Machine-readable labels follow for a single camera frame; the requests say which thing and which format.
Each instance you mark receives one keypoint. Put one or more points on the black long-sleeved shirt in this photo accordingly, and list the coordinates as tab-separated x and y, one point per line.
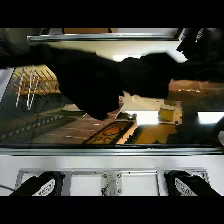
90	83

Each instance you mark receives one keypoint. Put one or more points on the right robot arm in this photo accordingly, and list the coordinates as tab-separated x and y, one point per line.
190	186

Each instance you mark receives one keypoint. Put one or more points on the silver frame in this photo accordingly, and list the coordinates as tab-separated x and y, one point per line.
113	151

